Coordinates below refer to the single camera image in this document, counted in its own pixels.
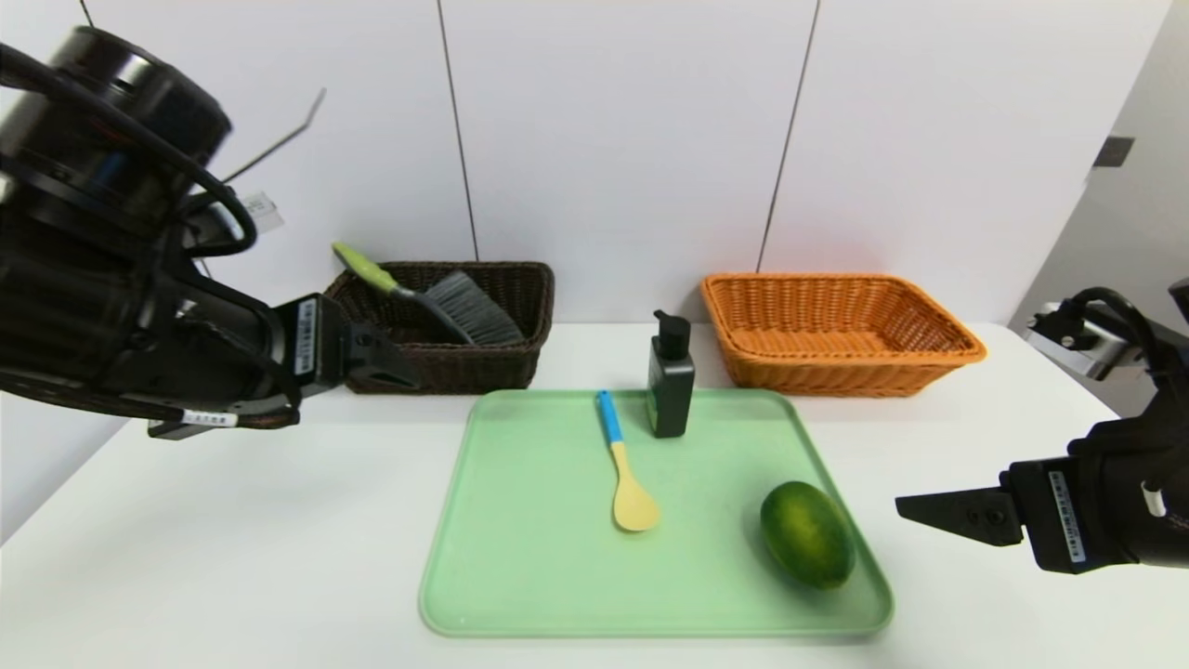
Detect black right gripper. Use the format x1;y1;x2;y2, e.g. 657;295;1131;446
895;417;1189;574

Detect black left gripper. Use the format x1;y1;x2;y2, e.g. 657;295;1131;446
174;291;421;419

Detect green handled grey bristle brush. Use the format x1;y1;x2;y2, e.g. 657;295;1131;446
332;242;525;348

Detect black pump dispenser bottle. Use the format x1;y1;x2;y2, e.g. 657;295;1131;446
647;309;697;439

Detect blue handled yellow spoon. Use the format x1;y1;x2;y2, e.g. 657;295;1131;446
595;389;662;534

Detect dark brown wicker basket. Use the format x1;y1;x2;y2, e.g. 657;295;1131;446
322;261;555;395

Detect orange wicker basket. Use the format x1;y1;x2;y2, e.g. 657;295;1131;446
699;271;988;400

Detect green mango fruit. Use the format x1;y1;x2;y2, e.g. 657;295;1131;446
759;480;857;592

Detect thin black zip tie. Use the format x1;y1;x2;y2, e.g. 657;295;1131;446
221;87;328;185

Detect light green plastic tray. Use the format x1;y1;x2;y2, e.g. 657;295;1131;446
417;387;895;640

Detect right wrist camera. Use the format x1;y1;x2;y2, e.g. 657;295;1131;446
1025;302;1176;382

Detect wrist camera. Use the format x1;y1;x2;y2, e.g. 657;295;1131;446
181;190;284;252
1025;302;1176;382

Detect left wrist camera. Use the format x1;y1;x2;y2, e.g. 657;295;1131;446
181;190;284;252

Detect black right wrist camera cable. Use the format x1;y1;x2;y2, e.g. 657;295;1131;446
1050;286;1162;359

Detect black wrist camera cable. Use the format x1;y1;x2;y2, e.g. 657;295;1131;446
0;42;258;258
1050;286;1162;359

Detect black left wrist camera cable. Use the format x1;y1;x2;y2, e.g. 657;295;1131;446
0;42;258;258

